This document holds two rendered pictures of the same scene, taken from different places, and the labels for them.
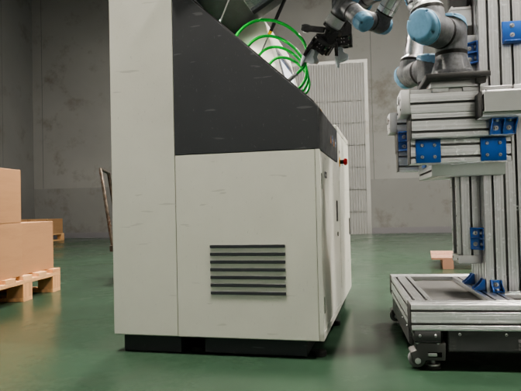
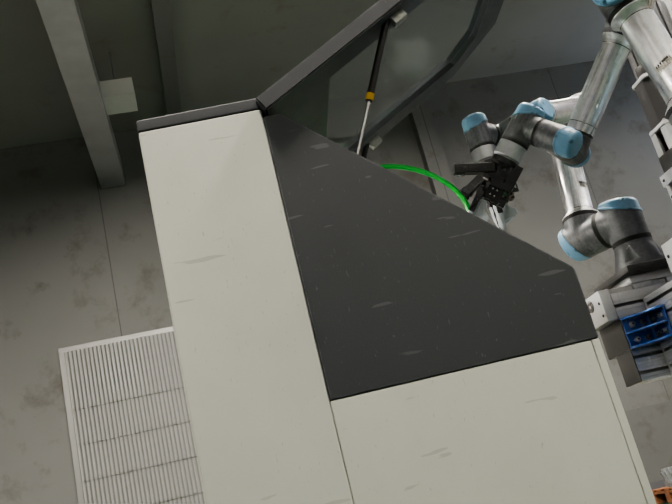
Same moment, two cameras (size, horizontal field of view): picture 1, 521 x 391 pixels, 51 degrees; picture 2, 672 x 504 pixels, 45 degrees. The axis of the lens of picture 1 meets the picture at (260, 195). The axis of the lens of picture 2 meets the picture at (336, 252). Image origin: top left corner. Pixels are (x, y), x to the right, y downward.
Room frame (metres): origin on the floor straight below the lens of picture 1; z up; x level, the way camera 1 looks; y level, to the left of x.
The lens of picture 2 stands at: (0.60, 0.83, 0.55)
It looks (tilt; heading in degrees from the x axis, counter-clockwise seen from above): 18 degrees up; 340
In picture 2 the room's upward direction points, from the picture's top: 14 degrees counter-clockwise
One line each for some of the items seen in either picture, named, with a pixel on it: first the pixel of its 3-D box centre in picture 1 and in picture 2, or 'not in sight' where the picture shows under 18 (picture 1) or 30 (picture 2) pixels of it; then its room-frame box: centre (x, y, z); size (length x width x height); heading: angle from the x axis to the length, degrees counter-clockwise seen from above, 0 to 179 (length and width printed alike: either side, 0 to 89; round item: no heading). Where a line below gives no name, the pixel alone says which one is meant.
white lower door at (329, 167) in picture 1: (330, 235); not in sight; (2.39, -0.30, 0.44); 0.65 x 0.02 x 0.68; 166
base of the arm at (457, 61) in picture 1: (451, 65); not in sight; (2.04, -0.73, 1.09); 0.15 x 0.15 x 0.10
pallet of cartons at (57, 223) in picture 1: (29, 230); not in sight; (10.85, 4.60, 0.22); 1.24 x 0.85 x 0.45; 171
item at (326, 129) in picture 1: (324, 138); not in sight; (2.39, -0.29, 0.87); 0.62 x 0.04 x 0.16; 166
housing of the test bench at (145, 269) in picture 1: (201, 175); (276, 465); (2.90, 0.31, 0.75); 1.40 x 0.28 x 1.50; 166
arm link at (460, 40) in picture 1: (449, 34); not in sight; (2.04, -0.72, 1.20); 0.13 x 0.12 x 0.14; 130
